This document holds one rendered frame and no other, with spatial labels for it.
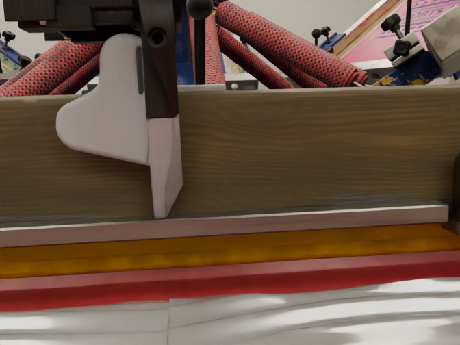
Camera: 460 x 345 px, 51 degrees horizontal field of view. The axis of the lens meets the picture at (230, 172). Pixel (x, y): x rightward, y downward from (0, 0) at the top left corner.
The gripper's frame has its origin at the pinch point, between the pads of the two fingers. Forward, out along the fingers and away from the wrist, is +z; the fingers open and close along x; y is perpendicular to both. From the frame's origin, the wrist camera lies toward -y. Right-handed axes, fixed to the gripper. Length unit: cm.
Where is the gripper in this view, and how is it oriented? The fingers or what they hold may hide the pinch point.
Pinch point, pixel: (174, 185)
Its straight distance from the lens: 27.6
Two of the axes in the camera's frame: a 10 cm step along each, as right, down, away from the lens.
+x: 1.1, 1.3, -9.9
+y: -9.9, 0.6, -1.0
